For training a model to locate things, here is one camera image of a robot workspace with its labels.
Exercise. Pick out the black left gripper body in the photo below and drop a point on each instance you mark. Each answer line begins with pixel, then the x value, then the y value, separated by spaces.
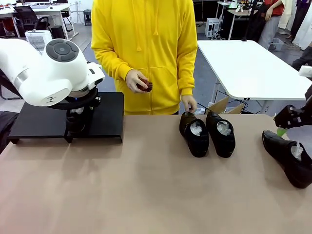
pixel 90 103

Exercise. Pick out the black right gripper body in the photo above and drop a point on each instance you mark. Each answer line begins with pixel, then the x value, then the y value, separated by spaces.
pixel 306 117

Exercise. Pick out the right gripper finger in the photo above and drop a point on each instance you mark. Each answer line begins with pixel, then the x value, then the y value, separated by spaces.
pixel 296 112
pixel 281 122

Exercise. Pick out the brown shoe brush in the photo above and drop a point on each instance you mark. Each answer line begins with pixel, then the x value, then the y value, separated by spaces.
pixel 147 86

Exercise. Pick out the black chunky leather shoe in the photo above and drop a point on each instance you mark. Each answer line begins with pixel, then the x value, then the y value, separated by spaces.
pixel 198 146
pixel 225 146

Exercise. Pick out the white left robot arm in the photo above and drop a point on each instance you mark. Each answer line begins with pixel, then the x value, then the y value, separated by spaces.
pixel 36 73

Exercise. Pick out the person's right forearm yellow sleeve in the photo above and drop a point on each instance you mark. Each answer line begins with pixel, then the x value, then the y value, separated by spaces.
pixel 109 68

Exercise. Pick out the person's left forearm yellow sleeve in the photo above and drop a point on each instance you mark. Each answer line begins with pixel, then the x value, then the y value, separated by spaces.
pixel 187 85

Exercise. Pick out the person's right hand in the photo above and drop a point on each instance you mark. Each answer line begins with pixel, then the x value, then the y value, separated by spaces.
pixel 132 80

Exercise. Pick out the person's left hand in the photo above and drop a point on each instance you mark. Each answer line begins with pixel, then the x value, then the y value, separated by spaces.
pixel 189 102

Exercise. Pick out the white paper shoe stuffing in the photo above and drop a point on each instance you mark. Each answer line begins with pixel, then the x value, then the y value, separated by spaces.
pixel 196 128
pixel 77 111
pixel 297 151
pixel 224 128

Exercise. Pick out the background person dark trousers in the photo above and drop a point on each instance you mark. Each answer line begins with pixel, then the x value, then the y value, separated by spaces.
pixel 303 59

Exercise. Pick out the white table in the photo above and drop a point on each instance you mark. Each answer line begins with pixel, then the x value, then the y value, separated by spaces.
pixel 243 68

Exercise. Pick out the grey plastic bin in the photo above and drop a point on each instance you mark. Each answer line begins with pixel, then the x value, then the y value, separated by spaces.
pixel 276 45

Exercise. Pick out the black computer tower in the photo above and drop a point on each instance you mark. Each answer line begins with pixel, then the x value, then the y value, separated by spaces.
pixel 58 33

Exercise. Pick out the white air purifier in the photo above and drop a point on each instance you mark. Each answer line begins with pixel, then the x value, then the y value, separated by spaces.
pixel 36 39

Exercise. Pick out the background person red shirt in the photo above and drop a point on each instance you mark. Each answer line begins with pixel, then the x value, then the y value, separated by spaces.
pixel 270 29

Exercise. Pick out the person torso yellow hoodie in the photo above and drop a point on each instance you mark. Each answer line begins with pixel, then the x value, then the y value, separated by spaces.
pixel 158 48

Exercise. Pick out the grey stool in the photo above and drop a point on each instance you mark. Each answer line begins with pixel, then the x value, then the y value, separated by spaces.
pixel 87 15

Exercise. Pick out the cream hanging garment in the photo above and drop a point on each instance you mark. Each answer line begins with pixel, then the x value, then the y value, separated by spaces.
pixel 287 14

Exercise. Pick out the white office desk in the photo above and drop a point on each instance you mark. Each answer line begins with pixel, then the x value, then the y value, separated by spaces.
pixel 56 7

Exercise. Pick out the black office chair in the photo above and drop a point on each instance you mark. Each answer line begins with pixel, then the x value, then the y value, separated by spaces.
pixel 28 17

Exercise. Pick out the white computer case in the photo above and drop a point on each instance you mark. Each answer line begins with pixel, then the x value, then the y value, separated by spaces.
pixel 212 26

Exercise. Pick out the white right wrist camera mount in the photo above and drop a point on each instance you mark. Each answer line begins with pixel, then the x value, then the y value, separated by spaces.
pixel 306 71

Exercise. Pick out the wooden desk black frame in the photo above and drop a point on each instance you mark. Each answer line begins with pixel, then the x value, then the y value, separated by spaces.
pixel 241 12

